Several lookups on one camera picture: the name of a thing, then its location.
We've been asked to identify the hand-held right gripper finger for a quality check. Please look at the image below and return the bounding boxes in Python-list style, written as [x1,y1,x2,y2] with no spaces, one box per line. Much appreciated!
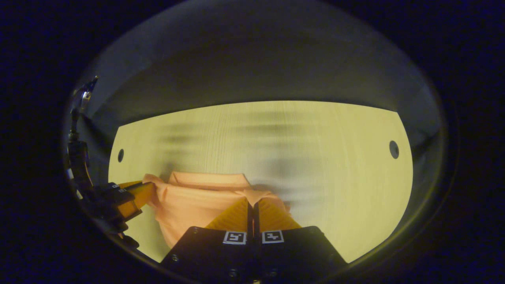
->
[159,197,257,284]
[254,198,348,284]

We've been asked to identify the orange T-shirt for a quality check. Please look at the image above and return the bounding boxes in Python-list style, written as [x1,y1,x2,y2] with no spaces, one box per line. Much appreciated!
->
[142,171,293,250]

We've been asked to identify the black cable with metal clip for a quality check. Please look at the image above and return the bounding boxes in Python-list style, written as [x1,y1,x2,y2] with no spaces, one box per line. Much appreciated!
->
[69,75,99,142]

